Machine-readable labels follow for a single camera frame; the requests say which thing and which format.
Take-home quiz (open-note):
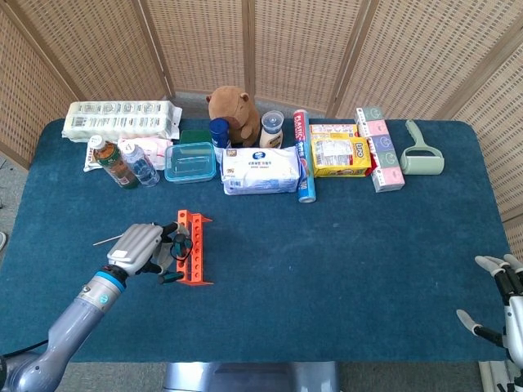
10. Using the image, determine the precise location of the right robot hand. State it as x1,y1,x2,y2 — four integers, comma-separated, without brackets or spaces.
455,253,523,368

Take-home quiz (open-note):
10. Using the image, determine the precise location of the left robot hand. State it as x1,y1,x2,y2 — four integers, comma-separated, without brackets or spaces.
106,222,191,279

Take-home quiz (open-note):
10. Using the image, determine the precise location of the large green black screwdriver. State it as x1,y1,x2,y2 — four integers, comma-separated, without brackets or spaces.
170,234,194,263

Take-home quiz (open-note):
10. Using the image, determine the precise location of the small green black screwdriver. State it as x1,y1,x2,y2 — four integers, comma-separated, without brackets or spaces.
158,271,186,286

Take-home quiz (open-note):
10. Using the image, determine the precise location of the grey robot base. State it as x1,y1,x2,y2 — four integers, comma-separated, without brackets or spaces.
163,361,341,392

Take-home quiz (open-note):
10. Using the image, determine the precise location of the orange tool rack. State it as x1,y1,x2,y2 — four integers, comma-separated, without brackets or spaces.
175,209,215,287

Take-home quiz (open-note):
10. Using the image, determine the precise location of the clear water bottle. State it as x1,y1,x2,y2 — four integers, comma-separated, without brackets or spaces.
118,140,161,188

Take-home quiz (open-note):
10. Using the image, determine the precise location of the green tea bottle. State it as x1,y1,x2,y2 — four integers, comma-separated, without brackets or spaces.
88,135,140,190

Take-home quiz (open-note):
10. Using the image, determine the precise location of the pink white snack bag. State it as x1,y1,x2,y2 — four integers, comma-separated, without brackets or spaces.
83,136,175,172

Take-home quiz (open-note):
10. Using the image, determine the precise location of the clear container blue lid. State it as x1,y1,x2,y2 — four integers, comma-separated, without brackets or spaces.
163,141,217,185

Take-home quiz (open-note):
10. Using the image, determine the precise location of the green box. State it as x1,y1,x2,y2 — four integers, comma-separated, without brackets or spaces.
178,129,214,145

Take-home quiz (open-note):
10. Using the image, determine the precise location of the blue white spray can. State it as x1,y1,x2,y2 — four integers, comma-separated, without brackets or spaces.
208,117,233,164

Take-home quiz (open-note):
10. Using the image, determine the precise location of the white wet wipes pack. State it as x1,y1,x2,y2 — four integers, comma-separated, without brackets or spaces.
220,145,302,196

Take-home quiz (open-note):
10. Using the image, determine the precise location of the brown capybara plush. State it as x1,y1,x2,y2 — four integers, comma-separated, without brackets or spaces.
205,85,262,149

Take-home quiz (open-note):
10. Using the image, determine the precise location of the white bottle clear cap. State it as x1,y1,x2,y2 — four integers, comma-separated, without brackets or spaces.
258,109,285,150

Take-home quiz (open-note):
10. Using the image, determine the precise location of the blue plastic wrap roll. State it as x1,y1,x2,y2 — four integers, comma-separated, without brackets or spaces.
292,108,318,204

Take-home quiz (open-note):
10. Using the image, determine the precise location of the green lint roller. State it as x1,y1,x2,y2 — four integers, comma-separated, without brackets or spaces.
399,119,445,176

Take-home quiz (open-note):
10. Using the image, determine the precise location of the blue felt table cover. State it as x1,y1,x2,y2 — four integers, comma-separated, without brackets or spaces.
0,118,516,364

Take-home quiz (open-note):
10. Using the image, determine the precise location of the pastel tissue box stack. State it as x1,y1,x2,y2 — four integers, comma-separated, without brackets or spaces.
354,106,406,194

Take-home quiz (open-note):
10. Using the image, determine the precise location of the yellow snack bag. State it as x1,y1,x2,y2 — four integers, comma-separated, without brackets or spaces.
311,136,373,179

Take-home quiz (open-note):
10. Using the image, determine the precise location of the wicker folding screen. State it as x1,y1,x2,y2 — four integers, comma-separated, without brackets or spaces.
0,0,523,262

